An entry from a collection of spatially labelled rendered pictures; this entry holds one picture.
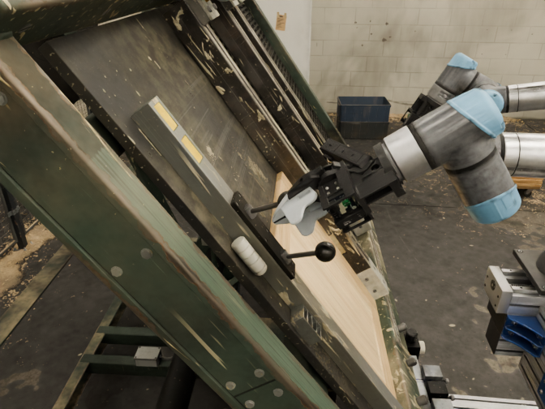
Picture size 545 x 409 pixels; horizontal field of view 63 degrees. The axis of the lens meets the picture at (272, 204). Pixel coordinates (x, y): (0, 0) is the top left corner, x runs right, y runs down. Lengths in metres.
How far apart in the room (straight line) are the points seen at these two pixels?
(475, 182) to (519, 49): 6.23
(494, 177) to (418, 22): 5.83
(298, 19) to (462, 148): 4.36
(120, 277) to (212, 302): 0.12
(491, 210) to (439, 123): 0.15
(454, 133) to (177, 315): 0.45
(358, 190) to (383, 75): 5.88
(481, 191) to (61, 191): 0.56
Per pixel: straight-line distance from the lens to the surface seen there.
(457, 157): 0.67
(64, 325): 3.01
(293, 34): 4.98
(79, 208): 0.58
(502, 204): 0.72
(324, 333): 0.97
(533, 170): 0.85
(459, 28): 6.61
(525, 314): 1.66
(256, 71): 1.63
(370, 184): 0.66
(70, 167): 0.55
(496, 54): 6.81
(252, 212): 0.82
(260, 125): 1.25
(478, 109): 0.66
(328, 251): 0.79
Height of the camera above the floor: 1.88
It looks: 28 degrees down
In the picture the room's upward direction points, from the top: straight up
